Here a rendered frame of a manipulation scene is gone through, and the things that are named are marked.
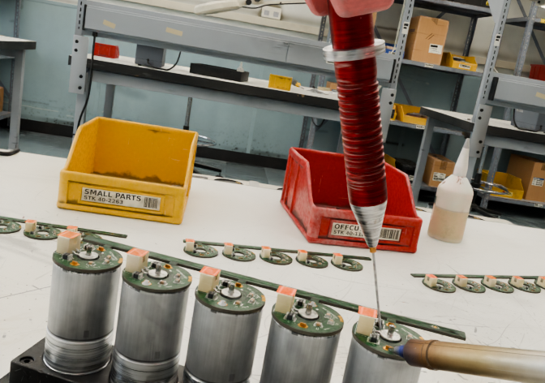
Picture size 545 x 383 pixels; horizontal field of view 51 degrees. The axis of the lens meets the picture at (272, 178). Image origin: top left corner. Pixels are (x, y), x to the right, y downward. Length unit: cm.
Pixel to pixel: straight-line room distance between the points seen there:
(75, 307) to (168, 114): 441
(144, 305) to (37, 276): 16
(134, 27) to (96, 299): 228
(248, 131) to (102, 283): 441
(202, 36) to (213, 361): 227
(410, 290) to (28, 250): 26
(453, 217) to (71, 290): 42
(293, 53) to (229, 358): 228
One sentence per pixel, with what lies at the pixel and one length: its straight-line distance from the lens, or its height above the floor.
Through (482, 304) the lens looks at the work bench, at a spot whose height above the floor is 75.
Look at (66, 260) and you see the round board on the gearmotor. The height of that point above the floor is 81.
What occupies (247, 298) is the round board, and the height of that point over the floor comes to 81.
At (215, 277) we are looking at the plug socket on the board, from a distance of 20.
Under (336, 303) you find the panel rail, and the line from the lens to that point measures 22.
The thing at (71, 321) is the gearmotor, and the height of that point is 79.
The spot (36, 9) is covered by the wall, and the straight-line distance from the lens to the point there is 479.
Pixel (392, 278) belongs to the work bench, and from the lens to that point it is 44.
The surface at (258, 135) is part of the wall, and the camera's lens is 462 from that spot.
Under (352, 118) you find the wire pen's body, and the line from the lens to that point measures 15.
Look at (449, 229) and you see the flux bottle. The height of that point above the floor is 76.
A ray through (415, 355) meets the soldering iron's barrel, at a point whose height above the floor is 82.
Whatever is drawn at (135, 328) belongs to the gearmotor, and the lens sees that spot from 21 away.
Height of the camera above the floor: 90
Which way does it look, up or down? 12 degrees down
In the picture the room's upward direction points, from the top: 10 degrees clockwise
